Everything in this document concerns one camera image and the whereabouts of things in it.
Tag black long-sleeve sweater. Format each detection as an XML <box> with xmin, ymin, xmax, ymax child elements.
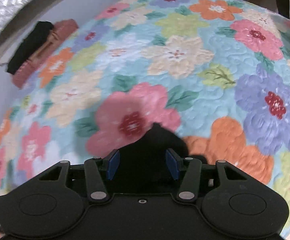
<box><xmin>112</xmin><ymin>123</ymin><xmax>189</xmax><ymax>195</ymax></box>

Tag folded black clothes on suitcase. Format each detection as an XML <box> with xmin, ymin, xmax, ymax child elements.
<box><xmin>7</xmin><ymin>21</ymin><xmax>54</xmax><ymax>75</ymax></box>

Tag floral quilted bedspread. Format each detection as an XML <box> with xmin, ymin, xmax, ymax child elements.
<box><xmin>0</xmin><ymin>0</ymin><xmax>290</xmax><ymax>239</ymax></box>

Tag red suitcase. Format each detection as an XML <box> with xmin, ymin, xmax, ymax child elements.
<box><xmin>11</xmin><ymin>19</ymin><xmax>78</xmax><ymax>88</ymax></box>

